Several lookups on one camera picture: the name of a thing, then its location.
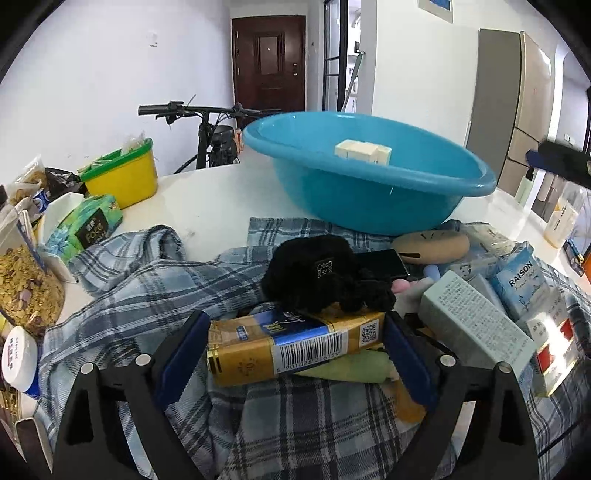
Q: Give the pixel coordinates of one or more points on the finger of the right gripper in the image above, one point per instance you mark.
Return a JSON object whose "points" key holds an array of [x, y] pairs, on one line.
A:
{"points": [[564, 161]]}

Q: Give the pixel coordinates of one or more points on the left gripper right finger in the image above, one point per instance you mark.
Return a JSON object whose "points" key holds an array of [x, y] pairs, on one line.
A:
{"points": [[438, 383]]}

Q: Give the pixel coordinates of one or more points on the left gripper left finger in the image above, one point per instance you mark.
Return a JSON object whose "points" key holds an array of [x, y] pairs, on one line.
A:
{"points": [[150, 387]]}

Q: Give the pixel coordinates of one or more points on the gold blue cigarette carton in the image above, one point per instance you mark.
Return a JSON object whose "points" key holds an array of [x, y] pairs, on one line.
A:
{"points": [[271, 343]]}

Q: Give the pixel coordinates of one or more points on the white cube box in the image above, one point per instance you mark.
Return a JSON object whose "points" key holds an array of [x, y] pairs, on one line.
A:
{"points": [[383, 155]]}

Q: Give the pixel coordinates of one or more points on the white bottle yellow label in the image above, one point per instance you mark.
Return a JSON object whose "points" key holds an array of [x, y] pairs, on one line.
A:
{"points": [[561, 223]]}

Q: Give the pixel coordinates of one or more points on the pale green box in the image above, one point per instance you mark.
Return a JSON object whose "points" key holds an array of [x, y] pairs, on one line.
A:
{"points": [[472, 327]]}

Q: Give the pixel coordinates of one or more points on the white bottle black pump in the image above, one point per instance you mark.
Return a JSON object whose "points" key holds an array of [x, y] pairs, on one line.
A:
{"points": [[525, 187]]}

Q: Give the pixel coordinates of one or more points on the grey beige refrigerator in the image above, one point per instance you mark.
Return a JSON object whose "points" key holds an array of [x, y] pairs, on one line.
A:
{"points": [[512, 105]]}

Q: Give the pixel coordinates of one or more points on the blue plaid shirt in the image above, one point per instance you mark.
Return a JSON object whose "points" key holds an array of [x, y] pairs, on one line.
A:
{"points": [[349, 418]]}

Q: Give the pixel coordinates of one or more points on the white silver box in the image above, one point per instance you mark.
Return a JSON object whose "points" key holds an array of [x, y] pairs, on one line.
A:
{"points": [[485, 237]]}

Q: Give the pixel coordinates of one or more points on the blue Raison box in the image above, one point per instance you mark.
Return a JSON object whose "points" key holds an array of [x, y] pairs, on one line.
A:
{"points": [[520, 283]]}

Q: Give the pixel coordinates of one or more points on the red white cigarette pack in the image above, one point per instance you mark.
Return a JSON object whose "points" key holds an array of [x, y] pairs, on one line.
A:
{"points": [[549, 326]]}

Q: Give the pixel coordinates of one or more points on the tan oval speaker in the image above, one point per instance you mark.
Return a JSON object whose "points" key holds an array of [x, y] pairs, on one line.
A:
{"points": [[432, 247]]}

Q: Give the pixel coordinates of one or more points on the white jar blue label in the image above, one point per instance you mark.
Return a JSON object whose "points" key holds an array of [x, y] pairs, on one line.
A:
{"points": [[19, 365]]}

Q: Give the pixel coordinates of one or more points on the blue plastic basin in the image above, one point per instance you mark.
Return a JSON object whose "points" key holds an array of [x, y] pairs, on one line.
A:
{"points": [[426, 178]]}

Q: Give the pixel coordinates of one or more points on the clear cereal container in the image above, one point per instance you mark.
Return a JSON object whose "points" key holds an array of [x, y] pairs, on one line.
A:
{"points": [[31, 295]]}

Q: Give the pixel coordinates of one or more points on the black plush toy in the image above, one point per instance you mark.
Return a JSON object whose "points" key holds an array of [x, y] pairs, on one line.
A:
{"points": [[311, 274]]}

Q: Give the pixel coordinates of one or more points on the green Face tissue pack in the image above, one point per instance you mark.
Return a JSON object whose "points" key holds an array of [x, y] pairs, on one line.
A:
{"points": [[93, 221]]}

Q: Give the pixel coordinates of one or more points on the blue electrical panel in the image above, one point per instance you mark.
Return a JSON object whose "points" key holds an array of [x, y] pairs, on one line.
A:
{"points": [[443, 9]]}

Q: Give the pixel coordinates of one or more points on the yellow tub green lid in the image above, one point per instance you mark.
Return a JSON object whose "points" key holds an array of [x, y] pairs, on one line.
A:
{"points": [[129, 177]]}

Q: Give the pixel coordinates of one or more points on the snack bag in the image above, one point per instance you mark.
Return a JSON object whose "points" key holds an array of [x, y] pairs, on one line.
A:
{"points": [[61, 182]]}

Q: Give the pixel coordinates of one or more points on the black bicycle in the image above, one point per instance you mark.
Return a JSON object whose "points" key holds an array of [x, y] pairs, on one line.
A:
{"points": [[219, 141]]}

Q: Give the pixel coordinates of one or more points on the dark brown door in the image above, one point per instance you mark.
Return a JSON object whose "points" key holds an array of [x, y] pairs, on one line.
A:
{"points": [[269, 62]]}

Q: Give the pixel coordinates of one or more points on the mop handle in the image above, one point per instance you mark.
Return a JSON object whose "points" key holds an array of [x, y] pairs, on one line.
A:
{"points": [[352, 82]]}

